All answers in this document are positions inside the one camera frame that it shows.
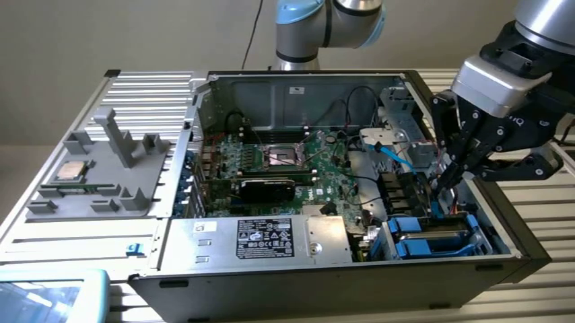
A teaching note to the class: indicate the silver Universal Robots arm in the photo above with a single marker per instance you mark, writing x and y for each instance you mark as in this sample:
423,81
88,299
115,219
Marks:
305,33

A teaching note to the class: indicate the grey parts rack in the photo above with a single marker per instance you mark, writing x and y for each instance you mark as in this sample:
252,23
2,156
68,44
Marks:
108,168

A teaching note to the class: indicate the black case fan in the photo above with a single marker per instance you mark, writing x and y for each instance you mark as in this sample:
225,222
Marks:
404,195

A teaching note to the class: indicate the silver power supply unit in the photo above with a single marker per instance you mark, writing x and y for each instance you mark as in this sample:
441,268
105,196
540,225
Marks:
251,242

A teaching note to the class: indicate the black open PC case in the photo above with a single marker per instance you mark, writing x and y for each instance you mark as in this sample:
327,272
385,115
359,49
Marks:
313,292

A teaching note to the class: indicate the silver CPU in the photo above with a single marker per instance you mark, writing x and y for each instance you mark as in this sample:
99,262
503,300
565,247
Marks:
72,171

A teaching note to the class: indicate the black graphics card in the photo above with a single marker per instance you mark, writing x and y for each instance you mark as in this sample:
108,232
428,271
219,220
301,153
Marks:
267,191

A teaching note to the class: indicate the silver drive cage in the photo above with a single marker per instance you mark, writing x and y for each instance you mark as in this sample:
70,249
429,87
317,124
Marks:
404,111

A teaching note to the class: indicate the silver chipset heatsink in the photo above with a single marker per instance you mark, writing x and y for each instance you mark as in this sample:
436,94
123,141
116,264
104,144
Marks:
316,210

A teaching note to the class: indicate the blue panel latch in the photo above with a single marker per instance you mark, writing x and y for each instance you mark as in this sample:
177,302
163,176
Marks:
133,249

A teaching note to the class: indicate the disk in blue carrier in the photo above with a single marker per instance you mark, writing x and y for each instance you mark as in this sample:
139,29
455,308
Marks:
433,240

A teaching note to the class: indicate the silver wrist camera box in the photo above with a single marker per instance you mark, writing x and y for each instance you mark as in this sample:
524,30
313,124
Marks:
497,87

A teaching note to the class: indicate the silver case side panel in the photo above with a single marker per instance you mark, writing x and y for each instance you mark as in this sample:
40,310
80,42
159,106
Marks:
89,235

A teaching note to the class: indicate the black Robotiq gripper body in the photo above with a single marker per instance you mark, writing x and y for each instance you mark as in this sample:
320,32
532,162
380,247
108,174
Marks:
525,129

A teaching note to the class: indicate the CPU socket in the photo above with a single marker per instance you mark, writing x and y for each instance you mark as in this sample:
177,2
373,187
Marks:
281,155

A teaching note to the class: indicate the light blue plastic tray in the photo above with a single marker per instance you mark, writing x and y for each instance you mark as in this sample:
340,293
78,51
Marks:
49,296

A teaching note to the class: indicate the green motherboard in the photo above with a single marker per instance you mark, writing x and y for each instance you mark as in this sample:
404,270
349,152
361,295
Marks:
332,168

